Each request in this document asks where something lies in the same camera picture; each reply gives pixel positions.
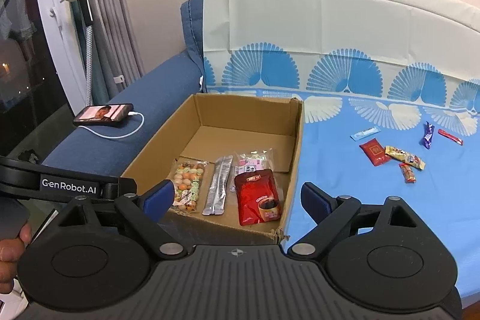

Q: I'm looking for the silver printed snack pouch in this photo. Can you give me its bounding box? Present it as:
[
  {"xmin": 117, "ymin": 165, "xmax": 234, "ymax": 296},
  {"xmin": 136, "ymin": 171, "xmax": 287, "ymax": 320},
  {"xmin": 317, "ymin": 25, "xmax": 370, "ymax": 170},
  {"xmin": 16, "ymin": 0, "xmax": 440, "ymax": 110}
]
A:
[{"xmin": 202, "ymin": 155, "xmax": 233, "ymax": 216}]

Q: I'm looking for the red coffee snack pouch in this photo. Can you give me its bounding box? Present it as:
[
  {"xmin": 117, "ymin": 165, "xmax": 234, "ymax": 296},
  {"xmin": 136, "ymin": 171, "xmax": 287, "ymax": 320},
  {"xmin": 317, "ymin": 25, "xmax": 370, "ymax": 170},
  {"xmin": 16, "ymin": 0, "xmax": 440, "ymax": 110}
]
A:
[{"xmin": 234, "ymin": 169, "xmax": 281, "ymax": 226}]

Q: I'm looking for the red square snack packet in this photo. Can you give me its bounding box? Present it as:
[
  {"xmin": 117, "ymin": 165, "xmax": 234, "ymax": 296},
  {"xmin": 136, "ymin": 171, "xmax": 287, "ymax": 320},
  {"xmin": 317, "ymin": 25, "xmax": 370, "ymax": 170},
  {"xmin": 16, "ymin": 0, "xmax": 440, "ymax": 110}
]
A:
[{"xmin": 360, "ymin": 138, "xmax": 391, "ymax": 166}]

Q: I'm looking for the light blue snack bar wrapper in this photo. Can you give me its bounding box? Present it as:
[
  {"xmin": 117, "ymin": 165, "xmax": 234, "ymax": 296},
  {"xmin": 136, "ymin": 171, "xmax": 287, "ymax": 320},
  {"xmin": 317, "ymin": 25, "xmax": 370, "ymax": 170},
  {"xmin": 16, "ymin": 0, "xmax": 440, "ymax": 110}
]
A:
[{"xmin": 350, "ymin": 127, "xmax": 381, "ymax": 141}]

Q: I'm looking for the small red orange snack stick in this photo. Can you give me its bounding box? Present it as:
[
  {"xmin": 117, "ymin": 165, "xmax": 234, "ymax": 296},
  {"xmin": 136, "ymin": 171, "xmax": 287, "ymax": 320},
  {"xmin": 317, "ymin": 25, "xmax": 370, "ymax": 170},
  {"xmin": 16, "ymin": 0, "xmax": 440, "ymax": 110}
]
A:
[{"xmin": 399, "ymin": 163, "xmax": 416, "ymax": 184}]

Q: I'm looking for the yellow snack bar wrapper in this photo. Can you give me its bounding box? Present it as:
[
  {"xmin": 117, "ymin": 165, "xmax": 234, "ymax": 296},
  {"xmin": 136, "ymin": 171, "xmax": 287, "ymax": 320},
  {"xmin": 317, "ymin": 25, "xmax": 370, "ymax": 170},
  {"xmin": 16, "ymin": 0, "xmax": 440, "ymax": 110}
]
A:
[{"xmin": 385, "ymin": 145, "xmax": 425, "ymax": 171}]

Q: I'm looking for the purple candy bar wrapper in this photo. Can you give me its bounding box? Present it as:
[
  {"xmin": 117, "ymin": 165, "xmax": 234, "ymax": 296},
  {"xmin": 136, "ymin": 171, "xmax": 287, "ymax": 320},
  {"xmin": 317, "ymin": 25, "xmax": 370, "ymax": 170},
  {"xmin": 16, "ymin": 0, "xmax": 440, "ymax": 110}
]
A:
[{"xmin": 422, "ymin": 122, "xmax": 434, "ymax": 149}]

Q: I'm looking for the person's left hand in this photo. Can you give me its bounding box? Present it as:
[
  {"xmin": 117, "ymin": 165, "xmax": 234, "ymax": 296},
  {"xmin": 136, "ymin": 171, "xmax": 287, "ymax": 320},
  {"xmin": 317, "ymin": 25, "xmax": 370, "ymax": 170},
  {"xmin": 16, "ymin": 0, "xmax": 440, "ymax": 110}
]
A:
[{"xmin": 0, "ymin": 223, "xmax": 32, "ymax": 294}]

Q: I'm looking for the clear bag of colourful nuts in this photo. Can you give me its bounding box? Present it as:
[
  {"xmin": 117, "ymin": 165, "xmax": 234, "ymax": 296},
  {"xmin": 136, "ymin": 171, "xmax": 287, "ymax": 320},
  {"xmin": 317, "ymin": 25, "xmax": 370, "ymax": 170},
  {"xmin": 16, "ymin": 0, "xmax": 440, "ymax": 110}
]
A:
[{"xmin": 169, "ymin": 158, "xmax": 208, "ymax": 212}]

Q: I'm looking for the clear pink label candy bag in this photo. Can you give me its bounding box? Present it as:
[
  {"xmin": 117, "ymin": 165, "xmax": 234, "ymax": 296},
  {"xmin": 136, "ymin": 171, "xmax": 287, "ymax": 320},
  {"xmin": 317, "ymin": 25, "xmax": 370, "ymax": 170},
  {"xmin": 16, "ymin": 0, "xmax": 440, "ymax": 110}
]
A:
[{"xmin": 229, "ymin": 149, "xmax": 274, "ymax": 193}]

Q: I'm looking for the black smartphone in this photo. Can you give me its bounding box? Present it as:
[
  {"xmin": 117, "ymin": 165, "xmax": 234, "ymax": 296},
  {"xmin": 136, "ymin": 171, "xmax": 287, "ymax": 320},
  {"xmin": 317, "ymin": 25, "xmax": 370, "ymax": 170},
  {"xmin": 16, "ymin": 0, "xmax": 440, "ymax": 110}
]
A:
[{"xmin": 73, "ymin": 103, "xmax": 134, "ymax": 127}]

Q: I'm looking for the blue fabric sofa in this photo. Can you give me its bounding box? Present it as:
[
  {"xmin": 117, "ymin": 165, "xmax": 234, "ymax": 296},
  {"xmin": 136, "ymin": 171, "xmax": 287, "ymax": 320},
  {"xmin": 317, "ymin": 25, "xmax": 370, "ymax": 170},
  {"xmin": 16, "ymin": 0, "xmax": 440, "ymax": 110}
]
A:
[{"xmin": 42, "ymin": 0, "xmax": 205, "ymax": 176}]

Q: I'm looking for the thin red snack stick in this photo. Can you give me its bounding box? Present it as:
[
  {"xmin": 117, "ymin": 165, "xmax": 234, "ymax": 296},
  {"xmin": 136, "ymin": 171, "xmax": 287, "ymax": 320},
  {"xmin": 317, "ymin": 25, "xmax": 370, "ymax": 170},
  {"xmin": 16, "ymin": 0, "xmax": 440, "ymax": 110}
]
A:
[{"xmin": 438, "ymin": 129, "xmax": 464, "ymax": 145}]

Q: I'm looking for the blue white patterned sofa cover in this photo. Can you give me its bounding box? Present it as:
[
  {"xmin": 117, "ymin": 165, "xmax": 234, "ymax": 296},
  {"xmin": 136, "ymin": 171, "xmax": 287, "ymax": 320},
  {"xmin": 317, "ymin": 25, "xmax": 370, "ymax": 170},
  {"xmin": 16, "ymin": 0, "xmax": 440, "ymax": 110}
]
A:
[{"xmin": 202, "ymin": 0, "xmax": 479, "ymax": 303}]

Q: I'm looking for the white charging cable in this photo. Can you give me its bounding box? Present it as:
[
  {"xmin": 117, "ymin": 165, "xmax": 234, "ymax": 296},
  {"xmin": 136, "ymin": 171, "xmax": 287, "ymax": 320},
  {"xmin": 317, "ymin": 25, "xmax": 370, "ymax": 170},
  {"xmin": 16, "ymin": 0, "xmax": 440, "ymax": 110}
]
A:
[{"xmin": 84, "ymin": 110, "xmax": 146, "ymax": 140}]

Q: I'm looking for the white window frame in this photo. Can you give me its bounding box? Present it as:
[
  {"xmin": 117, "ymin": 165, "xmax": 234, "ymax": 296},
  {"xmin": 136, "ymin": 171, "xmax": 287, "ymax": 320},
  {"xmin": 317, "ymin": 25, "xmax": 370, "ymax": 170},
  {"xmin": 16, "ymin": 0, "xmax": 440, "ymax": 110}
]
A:
[{"xmin": 37, "ymin": 0, "xmax": 86, "ymax": 114}]

